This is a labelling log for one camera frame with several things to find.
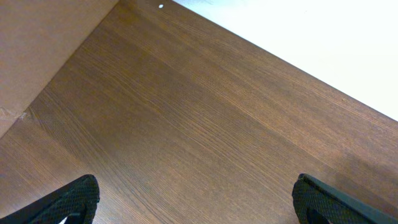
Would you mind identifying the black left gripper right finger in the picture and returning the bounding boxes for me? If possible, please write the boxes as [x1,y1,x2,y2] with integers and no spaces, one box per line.
[292,174,397,224]

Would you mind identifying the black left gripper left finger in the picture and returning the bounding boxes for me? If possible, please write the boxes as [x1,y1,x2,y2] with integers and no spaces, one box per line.
[1,174,100,224]

